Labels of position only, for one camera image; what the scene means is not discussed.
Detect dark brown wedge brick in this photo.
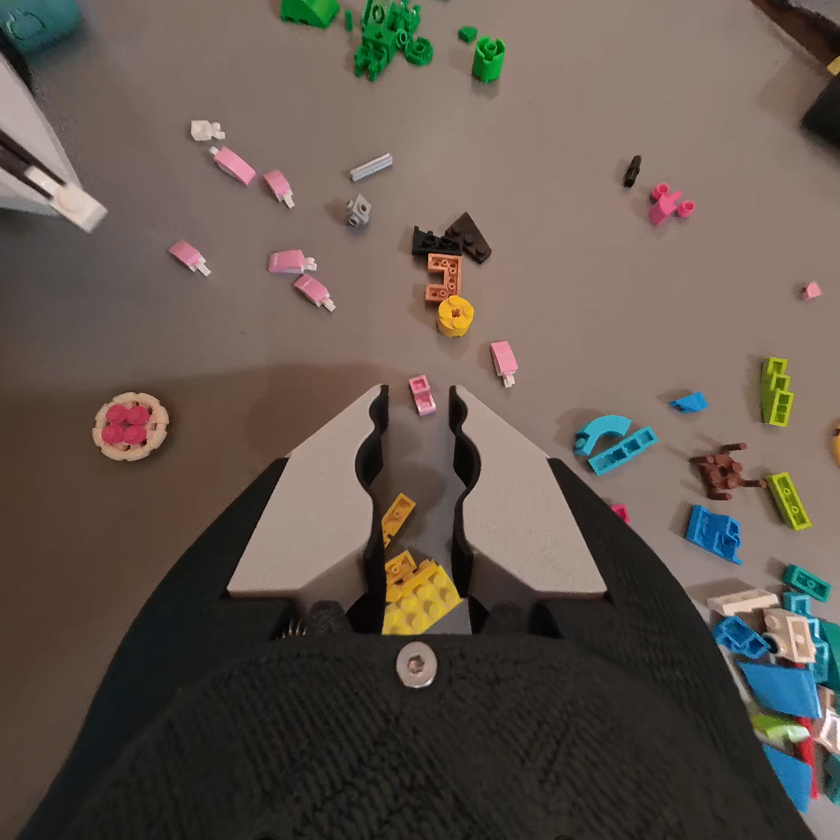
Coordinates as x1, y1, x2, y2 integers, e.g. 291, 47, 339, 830
446, 211, 493, 265

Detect lime green stepped brick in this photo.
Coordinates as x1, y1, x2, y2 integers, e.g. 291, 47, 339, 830
760, 356, 795, 427

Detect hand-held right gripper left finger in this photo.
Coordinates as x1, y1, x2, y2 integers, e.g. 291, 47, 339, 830
226, 385, 391, 635

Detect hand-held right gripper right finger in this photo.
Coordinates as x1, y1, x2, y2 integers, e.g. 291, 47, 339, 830
449, 385, 609, 635

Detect teal case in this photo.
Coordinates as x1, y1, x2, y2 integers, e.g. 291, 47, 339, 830
0, 0, 83, 53

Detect orange bracket brick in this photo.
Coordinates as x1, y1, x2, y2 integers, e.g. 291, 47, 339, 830
424, 252, 463, 306

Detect brown flower-shaped brick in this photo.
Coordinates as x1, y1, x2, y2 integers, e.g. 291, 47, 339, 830
689, 443, 767, 501

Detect round white plate magenta studs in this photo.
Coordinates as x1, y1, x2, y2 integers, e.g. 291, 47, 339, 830
92, 392, 170, 462

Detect lime green plate brick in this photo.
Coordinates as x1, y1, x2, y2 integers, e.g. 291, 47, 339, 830
766, 471, 813, 531

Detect black studded plate brick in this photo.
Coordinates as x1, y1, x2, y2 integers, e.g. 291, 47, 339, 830
412, 226, 463, 258

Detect yellow round brick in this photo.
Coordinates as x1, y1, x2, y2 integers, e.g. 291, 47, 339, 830
436, 295, 475, 339

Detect group of green toy bricks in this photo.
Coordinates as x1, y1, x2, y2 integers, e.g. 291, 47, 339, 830
280, 0, 506, 83

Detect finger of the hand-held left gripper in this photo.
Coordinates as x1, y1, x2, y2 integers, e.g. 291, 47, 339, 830
0, 52, 85, 193
0, 151, 70, 217

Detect grey desk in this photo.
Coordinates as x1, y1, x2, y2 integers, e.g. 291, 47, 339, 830
0, 0, 840, 840

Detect pile of colourful toy bricks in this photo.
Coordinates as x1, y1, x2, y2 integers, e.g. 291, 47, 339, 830
705, 564, 840, 815

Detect black flat case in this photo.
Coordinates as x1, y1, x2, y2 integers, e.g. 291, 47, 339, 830
801, 79, 840, 147

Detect magenta toy brick piece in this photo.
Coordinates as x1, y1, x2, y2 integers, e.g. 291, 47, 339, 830
648, 184, 697, 227

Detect teal arch brick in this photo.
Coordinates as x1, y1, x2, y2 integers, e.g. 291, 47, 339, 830
574, 415, 659, 475

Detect large yellow plate brick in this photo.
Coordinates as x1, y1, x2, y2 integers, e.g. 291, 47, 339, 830
382, 550, 463, 635

